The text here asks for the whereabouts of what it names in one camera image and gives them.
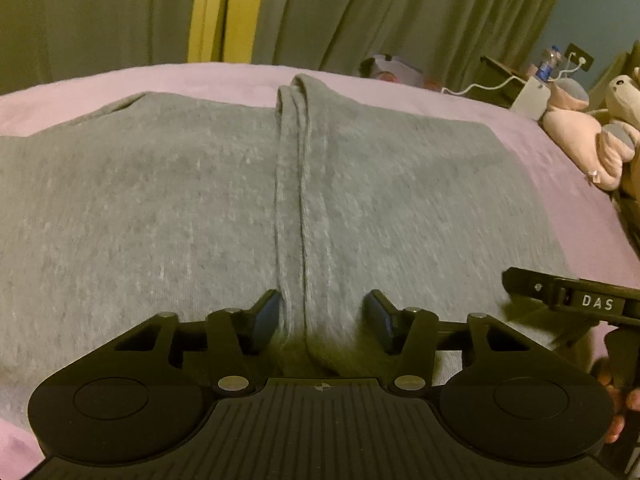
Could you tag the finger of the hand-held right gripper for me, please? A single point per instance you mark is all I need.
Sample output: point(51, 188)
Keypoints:
point(530, 287)

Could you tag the dark nightstand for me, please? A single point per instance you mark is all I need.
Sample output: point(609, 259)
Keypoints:
point(495, 77)

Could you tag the beige plush toy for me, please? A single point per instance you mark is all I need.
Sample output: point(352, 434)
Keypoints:
point(625, 97)

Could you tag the green curtain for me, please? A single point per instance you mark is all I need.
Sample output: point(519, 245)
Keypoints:
point(375, 10)
point(100, 15)

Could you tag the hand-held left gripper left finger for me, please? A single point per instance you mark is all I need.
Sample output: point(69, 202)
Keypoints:
point(267, 321)

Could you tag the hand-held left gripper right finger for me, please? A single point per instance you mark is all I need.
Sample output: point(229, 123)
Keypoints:
point(380, 321)

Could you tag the white box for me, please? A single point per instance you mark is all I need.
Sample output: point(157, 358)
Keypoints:
point(530, 100)

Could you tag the person's right hand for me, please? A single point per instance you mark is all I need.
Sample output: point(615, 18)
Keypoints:
point(627, 405)

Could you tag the yellow curtain strip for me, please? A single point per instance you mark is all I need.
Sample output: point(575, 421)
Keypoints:
point(217, 15)

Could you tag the black wall socket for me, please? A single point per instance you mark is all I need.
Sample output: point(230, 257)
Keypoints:
point(580, 57)

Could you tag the grey sweatpants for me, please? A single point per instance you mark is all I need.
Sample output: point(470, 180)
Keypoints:
point(150, 210)

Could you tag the clear water bottle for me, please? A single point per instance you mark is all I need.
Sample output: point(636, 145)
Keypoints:
point(549, 62)

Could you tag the pink plush toy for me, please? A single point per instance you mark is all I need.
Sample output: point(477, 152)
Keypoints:
point(575, 130)

